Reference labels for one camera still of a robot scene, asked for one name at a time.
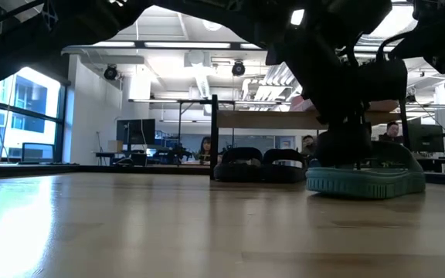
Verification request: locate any white ring lamp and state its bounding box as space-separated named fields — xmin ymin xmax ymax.
xmin=202 ymin=19 xmax=223 ymax=32

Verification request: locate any dark computer monitor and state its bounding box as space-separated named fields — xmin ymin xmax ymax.
xmin=407 ymin=123 xmax=445 ymax=154

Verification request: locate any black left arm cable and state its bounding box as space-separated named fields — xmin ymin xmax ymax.
xmin=375 ymin=30 xmax=406 ymax=63

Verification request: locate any wooden shelf with black posts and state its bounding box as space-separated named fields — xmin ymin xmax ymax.
xmin=209 ymin=94 xmax=417 ymax=183

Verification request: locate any cardboard box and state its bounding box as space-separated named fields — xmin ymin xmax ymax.
xmin=107 ymin=139 xmax=124 ymax=154

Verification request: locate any open laptop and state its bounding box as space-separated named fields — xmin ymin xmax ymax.
xmin=21 ymin=142 xmax=56 ymax=163

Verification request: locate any person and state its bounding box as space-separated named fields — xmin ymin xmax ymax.
xmin=379 ymin=121 xmax=403 ymax=144
xmin=301 ymin=134 xmax=318 ymax=158
xmin=196 ymin=135 xmax=212 ymax=163

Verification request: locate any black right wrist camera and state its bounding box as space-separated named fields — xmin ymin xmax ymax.
xmin=424 ymin=49 xmax=445 ymax=75

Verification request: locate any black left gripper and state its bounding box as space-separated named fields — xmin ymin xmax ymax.
xmin=267 ymin=22 xmax=409 ymax=168

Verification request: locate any black ceiling spotlight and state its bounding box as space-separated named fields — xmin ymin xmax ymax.
xmin=231 ymin=60 xmax=246 ymax=77
xmin=104 ymin=64 xmax=120 ymax=81

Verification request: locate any green rubber slide sandal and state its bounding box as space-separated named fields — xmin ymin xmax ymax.
xmin=305 ymin=139 xmax=426 ymax=200

